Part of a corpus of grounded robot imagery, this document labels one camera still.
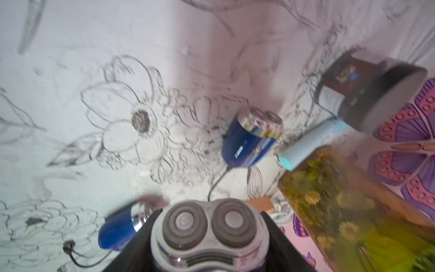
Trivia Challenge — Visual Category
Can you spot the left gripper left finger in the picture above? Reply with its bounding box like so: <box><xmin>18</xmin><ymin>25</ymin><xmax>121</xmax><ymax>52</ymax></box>
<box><xmin>103</xmin><ymin>209</ymin><xmax>163</xmax><ymax>272</ymax></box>

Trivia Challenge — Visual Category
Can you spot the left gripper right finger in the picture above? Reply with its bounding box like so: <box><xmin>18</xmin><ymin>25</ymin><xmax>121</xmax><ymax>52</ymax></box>
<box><xmin>260</xmin><ymin>212</ymin><xmax>316</xmax><ymax>272</ymax></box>

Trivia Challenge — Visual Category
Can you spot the pink power strip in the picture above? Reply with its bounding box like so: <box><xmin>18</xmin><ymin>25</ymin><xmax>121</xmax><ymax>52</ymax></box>
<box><xmin>246</xmin><ymin>197</ymin><xmax>275</xmax><ymax>214</ymax></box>

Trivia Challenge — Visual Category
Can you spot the potted green plant glass vase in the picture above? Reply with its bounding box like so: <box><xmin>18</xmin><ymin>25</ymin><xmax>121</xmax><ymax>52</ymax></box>
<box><xmin>279</xmin><ymin>146</ymin><xmax>435</xmax><ymax>272</ymax></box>

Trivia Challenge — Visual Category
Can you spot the black round jar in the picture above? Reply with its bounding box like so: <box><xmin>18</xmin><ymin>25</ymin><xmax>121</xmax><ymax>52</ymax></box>
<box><xmin>314</xmin><ymin>49</ymin><xmax>428</xmax><ymax>133</ymax></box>

